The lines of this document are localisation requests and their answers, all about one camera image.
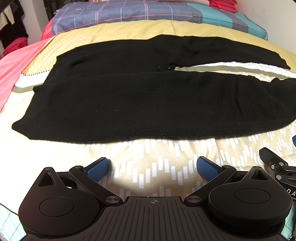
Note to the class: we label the hanging clothes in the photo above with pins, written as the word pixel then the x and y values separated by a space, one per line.
pixel 12 26

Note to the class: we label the blue plaid folded quilt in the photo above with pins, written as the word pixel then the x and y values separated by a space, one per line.
pixel 86 14

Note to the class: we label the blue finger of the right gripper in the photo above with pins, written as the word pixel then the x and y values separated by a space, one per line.
pixel 294 140

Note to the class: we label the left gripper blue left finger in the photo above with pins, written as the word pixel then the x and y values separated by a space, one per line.
pixel 88 179

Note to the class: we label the pink fleece blanket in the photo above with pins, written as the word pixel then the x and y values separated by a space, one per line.
pixel 15 62

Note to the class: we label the red folded cloth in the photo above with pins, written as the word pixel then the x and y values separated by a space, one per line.
pixel 226 5

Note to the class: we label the black knit pants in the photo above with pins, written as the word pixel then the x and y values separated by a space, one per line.
pixel 141 88

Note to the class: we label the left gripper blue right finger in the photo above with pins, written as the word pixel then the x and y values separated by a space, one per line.
pixel 214 175

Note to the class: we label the yellow patterned bedspread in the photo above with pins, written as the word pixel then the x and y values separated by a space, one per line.
pixel 145 167

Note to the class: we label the red clothes pile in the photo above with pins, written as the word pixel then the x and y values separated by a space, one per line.
pixel 15 45

